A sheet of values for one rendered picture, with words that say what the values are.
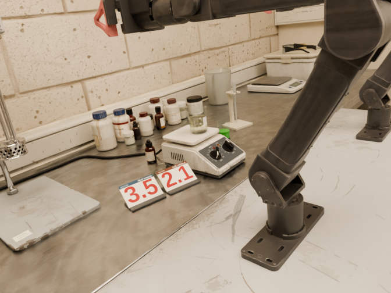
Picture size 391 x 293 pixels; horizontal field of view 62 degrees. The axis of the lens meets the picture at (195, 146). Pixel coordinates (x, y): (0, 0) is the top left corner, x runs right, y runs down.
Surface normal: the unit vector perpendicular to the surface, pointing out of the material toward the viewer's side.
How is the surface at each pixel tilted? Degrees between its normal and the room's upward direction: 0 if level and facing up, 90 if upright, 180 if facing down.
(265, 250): 0
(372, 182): 0
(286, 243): 0
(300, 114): 89
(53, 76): 90
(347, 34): 90
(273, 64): 93
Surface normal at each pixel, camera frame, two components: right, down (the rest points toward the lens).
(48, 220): -0.12, -0.93
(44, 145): 0.75, 0.15
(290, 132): -0.68, 0.28
